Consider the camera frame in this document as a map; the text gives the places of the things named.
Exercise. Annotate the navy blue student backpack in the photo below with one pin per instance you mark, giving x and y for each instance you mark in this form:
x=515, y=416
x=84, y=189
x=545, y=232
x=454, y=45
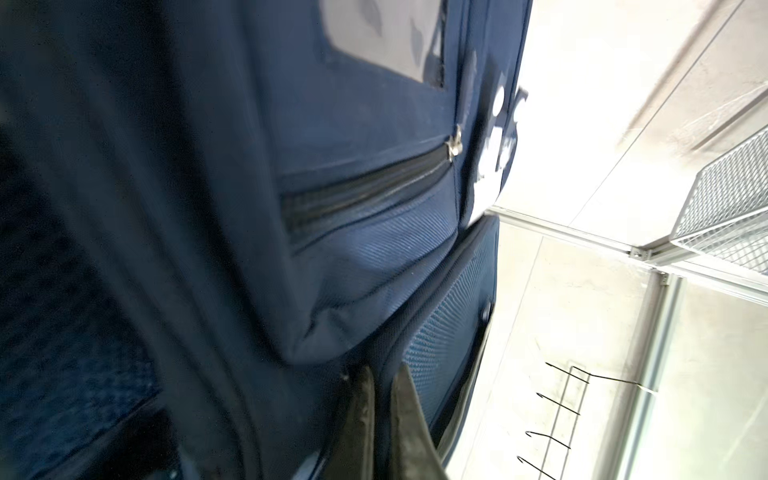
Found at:
x=215, y=213

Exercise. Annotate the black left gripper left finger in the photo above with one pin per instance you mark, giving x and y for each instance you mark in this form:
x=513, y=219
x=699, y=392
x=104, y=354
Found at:
x=352, y=455

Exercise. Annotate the white wire mesh basket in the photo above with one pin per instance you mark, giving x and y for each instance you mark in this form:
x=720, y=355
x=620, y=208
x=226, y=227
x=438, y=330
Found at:
x=725, y=214

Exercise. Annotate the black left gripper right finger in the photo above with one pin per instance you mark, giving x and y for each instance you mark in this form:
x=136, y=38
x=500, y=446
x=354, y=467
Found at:
x=413, y=454

